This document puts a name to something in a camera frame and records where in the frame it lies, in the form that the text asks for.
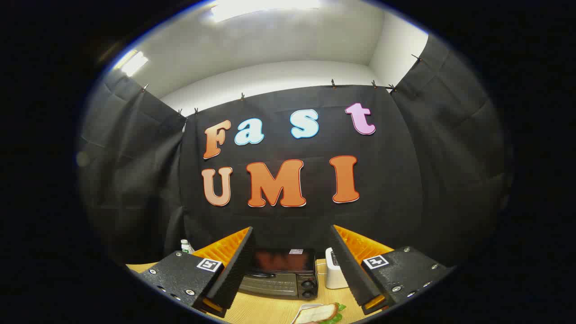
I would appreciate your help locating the black toaster oven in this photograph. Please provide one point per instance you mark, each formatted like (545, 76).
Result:
(279, 272)

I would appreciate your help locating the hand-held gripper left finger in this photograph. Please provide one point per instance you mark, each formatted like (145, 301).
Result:
(236, 270)

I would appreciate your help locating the white square plate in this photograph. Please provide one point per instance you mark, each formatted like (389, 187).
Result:
(302, 308)

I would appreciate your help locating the small ceiling light panel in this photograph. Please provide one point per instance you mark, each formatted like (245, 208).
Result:
(132, 63)

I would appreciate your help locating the lettuce sandwich with white bread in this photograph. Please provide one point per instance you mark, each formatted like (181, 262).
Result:
(317, 313)

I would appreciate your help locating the large ceiling light panel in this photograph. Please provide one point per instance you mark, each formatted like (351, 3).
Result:
(265, 8)

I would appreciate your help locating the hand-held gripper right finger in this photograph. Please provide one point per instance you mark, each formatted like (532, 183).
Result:
(348, 270)

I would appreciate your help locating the white bread toaster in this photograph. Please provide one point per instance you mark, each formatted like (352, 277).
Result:
(334, 274)

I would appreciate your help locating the black backdrop cloth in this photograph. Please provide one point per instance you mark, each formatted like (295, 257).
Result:
(405, 180)

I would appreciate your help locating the white bottle with green label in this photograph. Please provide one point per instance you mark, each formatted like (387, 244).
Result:
(186, 247)

